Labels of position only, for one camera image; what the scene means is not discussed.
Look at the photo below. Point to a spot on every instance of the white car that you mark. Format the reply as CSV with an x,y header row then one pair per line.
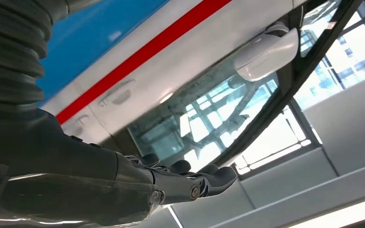
x,y
185,63

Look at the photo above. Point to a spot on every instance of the white car side mirror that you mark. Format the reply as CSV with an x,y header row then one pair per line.
x,y
264,56

